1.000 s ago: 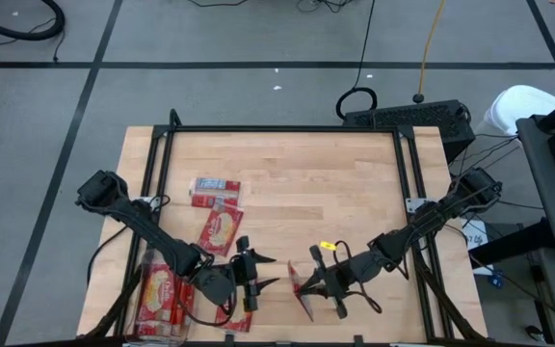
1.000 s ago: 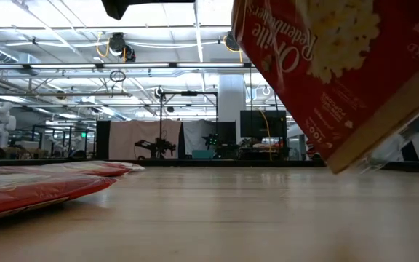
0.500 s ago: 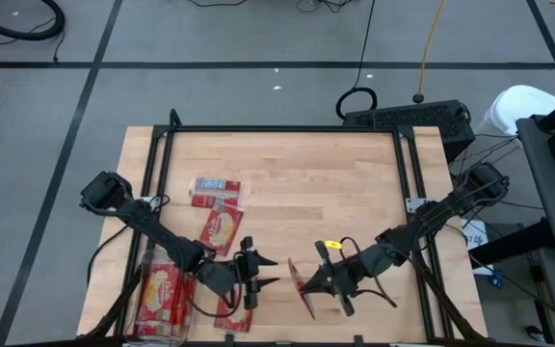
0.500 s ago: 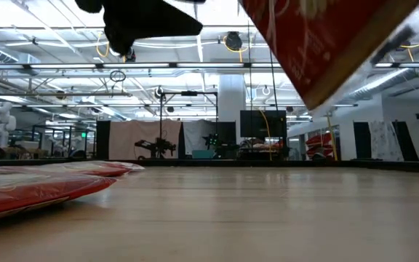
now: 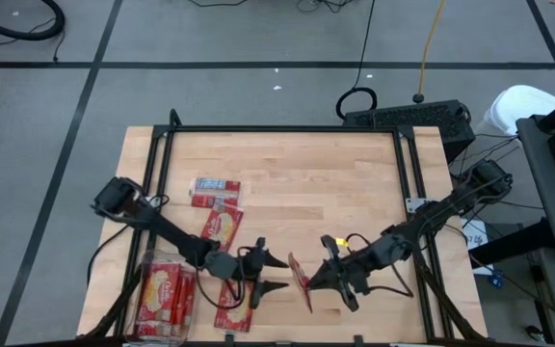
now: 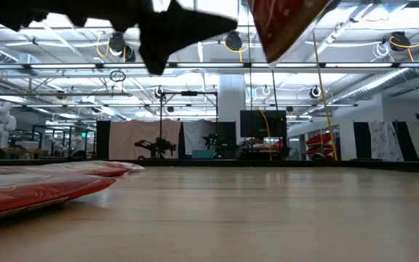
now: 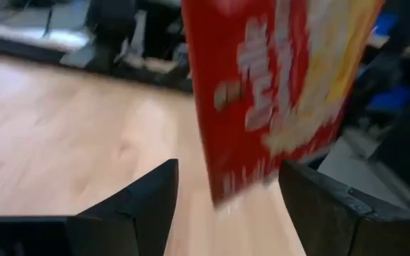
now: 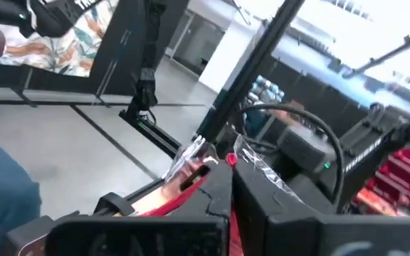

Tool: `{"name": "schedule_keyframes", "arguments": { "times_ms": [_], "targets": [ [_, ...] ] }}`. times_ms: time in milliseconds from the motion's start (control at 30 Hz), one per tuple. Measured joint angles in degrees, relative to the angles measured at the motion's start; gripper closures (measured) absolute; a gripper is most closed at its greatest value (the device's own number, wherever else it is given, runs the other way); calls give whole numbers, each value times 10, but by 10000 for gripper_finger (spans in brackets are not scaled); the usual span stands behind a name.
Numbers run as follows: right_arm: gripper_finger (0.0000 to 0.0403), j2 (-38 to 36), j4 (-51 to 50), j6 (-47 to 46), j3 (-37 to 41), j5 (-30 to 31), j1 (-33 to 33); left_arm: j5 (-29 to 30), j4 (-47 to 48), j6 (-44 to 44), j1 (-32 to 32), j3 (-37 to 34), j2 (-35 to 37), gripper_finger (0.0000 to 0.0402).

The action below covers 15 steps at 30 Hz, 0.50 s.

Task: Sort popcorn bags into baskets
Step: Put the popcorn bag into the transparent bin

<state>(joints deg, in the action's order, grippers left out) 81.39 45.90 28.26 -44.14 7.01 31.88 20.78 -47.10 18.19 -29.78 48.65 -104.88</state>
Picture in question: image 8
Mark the red popcorn bag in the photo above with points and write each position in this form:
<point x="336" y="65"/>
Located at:
<point x="183" y="199"/>

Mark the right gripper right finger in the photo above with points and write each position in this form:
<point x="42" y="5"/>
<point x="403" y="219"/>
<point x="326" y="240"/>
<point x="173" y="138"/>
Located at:
<point x="297" y="234"/>

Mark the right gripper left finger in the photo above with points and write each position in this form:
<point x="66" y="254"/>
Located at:
<point x="137" y="238"/>

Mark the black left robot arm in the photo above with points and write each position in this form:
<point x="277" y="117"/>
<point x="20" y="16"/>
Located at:
<point x="368" y="149"/>

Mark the red storage bins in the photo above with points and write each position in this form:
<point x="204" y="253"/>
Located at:
<point x="404" y="167"/>

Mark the floral printed backdrop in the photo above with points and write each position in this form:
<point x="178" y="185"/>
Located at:
<point x="66" y="53"/>

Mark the person's leg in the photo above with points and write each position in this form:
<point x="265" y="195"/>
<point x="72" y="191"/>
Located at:
<point x="2" y="185"/>

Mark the black frame clamp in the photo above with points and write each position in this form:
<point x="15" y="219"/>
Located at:
<point x="114" y="204"/>

